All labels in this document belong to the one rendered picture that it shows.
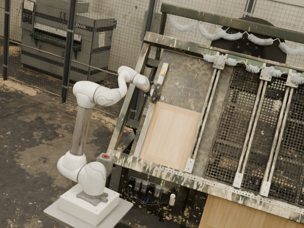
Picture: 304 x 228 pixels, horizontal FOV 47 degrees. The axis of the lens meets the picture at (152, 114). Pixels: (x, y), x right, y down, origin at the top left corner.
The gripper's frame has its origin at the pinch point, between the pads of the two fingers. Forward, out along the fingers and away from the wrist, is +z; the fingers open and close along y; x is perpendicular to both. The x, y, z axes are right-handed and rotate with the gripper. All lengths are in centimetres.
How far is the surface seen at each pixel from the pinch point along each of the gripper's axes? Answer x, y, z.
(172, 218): 49, 102, 64
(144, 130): 4.7, 31.8, 11.6
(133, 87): -18.6, -5.0, 10.7
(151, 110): 4.7, 11.0, 11.7
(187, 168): 53, 54, 9
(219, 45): 46, -85, 48
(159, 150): 23, 45, 14
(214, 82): 54, -31, 12
